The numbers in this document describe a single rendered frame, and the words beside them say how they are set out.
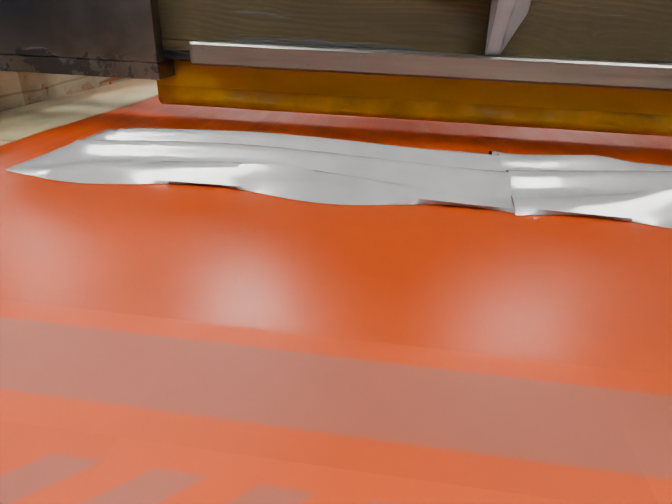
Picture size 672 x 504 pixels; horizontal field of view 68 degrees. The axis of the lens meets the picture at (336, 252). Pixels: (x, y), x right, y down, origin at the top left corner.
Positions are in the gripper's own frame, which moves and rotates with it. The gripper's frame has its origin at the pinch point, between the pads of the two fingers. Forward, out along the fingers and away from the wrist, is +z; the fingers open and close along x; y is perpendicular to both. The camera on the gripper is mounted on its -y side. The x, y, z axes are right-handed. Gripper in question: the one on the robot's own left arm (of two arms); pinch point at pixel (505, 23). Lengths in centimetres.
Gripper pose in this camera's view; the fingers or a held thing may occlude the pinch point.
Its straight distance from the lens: 27.4
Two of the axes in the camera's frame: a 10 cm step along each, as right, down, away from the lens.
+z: -0.2, 8.9, 4.5
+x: -1.4, 4.4, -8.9
